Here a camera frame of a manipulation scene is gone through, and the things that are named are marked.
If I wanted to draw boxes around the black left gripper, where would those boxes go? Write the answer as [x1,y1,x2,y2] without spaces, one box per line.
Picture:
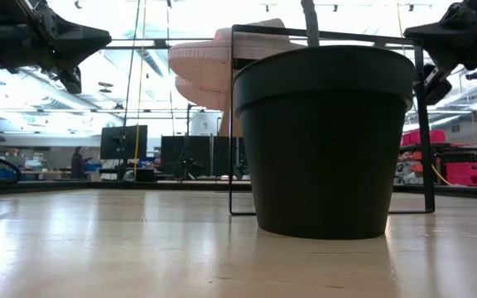
[12,0,113,79]

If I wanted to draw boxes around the wooden shelf with black frame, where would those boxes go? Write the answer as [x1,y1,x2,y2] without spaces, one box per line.
[228,23,437,217]

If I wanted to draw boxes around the pink slide sandal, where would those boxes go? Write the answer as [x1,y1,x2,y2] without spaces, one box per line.
[166,17,306,90]
[174,76,234,113]

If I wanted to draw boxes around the red storage bin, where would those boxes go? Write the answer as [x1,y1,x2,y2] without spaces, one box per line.
[445,161,477,186]
[399,130,446,147]

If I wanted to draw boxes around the black monitor back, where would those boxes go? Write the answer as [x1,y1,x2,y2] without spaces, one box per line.
[99,125,149,161]
[212,136,234,177]
[161,135,213,178]

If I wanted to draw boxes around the black storage rack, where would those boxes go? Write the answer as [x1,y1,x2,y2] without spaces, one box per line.
[395,142,477,187]

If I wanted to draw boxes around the person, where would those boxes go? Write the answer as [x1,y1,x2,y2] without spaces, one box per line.
[70,146,87,180]

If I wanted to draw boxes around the orange storage bin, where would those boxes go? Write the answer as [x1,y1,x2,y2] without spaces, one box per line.
[411,151,425,173]

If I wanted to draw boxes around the black plastic flower pot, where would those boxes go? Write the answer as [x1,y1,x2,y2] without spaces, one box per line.
[232,0,417,241]

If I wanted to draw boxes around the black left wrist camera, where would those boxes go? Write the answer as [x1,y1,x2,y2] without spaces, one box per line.
[57,65,84,95]

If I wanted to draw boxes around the yellow hanging cable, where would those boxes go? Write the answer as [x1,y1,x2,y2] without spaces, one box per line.
[395,0,455,187]

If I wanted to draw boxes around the black aluminium table frame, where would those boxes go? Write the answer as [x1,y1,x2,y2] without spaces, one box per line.
[0,177,477,203]

